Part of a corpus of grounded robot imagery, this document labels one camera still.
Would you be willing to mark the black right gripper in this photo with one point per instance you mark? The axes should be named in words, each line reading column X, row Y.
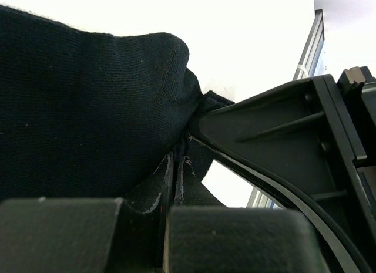
column 322, row 166

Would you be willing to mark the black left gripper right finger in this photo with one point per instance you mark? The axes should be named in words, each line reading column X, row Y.
column 213, row 238

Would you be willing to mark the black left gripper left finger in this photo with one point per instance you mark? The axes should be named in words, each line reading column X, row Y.
column 89, row 234

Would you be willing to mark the black sock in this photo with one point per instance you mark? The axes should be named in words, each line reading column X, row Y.
column 90, row 114

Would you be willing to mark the aluminium table rail frame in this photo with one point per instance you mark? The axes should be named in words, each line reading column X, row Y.
column 304, row 83

